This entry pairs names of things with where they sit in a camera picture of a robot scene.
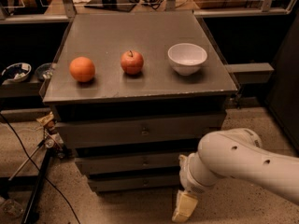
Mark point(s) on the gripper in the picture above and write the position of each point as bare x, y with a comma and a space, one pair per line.
191, 181

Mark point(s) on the grey bottom drawer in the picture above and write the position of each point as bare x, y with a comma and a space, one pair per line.
145, 181

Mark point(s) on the grey drawer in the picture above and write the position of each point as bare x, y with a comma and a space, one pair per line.
131, 162
145, 181
111, 132

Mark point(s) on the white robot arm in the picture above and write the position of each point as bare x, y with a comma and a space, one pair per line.
235, 153

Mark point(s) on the grey top drawer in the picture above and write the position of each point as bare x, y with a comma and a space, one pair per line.
111, 132

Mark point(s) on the grey middle drawer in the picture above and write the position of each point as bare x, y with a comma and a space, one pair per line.
131, 162

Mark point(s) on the grey drawer cabinet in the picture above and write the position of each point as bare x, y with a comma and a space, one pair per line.
157, 90

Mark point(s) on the white bowl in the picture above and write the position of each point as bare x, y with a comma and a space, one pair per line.
186, 58

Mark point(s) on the grey side shelf block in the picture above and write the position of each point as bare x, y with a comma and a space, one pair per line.
250, 73

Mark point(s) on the red apple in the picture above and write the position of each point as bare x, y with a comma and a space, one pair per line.
132, 62

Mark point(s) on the black tripod stand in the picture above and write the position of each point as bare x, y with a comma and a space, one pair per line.
11, 208

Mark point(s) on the snack wrapper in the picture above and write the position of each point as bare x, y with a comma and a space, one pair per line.
47, 121

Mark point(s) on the orange fruit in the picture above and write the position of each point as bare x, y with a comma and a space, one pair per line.
82, 69

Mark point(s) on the dark small bowl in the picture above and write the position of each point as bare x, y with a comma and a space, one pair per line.
44, 71

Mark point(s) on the blue patterned bowl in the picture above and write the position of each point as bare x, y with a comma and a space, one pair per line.
17, 72

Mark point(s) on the black monitor base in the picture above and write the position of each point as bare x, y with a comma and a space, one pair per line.
112, 5

